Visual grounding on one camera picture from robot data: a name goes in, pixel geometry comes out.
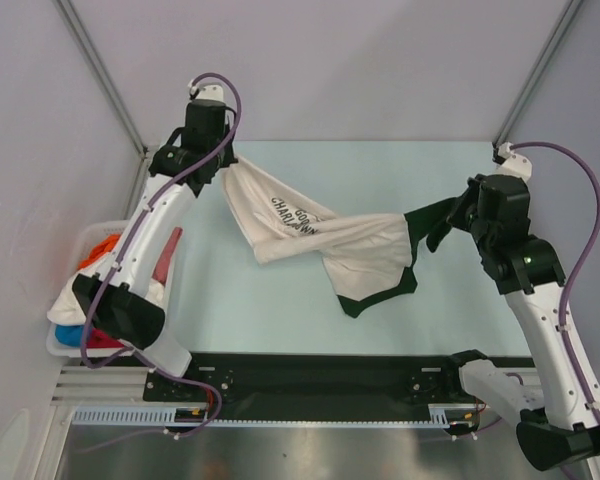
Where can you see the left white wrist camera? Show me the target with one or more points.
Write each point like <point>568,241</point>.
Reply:
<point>207,92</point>

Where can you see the white t-shirt in basket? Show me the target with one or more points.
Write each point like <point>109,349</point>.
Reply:
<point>66,310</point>

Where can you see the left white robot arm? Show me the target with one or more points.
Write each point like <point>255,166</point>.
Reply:
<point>114,297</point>

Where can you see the right aluminium frame post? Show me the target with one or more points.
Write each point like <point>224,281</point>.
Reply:
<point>538,72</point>

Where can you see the white plastic laundry basket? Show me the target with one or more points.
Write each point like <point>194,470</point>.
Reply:
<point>89,238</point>

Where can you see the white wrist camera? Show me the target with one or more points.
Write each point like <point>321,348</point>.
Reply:
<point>510,163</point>
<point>207,92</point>

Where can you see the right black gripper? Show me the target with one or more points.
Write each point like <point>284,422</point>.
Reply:
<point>457,216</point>

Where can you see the pink t-shirt in basket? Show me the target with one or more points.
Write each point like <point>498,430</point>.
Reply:
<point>162,267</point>

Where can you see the aluminium frame post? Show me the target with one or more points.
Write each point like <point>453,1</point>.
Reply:
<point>99,71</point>
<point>538,72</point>

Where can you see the orange t-shirt in basket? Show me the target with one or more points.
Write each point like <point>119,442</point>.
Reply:
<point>98,251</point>

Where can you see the blue t-shirt in basket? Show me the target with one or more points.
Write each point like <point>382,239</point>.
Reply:
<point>69,335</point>

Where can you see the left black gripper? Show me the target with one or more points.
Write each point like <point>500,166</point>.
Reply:
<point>228,158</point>

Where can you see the white green raglan t-shirt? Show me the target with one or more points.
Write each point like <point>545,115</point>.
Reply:
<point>368,258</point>

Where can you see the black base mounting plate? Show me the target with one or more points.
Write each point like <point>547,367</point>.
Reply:
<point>317,388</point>

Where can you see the red t-shirt in basket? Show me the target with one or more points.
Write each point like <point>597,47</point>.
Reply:
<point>100,340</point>

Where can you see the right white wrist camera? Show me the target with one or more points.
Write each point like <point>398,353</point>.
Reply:
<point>510,163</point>

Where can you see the left aluminium frame post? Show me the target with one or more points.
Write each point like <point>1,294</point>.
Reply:
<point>99,71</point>

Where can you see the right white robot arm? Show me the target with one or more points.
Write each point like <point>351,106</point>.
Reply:
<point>560,424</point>

